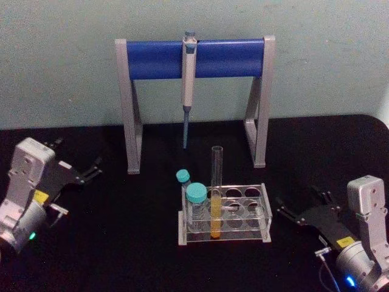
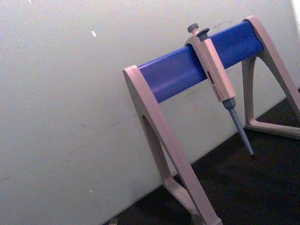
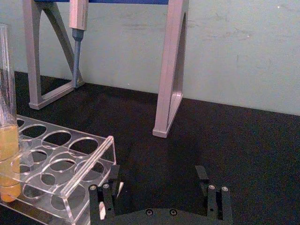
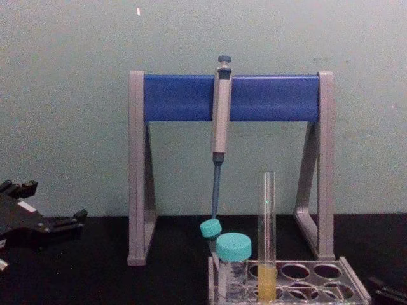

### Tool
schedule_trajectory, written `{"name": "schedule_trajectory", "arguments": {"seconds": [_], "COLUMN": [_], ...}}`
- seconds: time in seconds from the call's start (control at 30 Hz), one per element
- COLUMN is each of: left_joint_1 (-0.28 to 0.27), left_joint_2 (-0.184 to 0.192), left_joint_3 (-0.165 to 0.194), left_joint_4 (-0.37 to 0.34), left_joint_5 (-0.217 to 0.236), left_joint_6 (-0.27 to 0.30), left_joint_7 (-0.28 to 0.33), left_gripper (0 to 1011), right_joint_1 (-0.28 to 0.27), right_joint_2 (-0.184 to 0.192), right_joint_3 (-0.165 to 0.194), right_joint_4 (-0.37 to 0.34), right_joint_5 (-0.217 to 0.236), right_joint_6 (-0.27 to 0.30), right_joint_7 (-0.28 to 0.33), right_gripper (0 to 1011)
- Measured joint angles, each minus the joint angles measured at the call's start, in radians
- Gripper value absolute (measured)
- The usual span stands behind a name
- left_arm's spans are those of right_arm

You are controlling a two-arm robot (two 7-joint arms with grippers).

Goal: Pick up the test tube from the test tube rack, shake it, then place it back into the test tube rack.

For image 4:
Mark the grey pipette with blue tip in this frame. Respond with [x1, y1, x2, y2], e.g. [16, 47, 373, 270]
[209, 54, 233, 220]

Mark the large tube with teal cap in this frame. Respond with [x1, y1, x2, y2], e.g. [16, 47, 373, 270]
[216, 233, 252, 301]

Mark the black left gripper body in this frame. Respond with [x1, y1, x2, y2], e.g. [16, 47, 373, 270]
[0, 193, 55, 255]

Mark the clear grey tube rack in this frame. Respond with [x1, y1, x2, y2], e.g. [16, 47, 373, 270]
[207, 255, 373, 305]

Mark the grey pipette stand, blue bar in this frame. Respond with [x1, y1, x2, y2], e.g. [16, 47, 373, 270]
[127, 70, 336, 267]

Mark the black table cloth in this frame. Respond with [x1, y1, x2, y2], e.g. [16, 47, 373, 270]
[0, 214, 407, 305]

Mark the small tube with teal cap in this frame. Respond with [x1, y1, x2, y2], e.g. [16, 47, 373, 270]
[199, 218, 223, 255]

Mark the glass tube with yellow liquid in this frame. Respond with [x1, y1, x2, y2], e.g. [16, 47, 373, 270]
[258, 170, 277, 302]

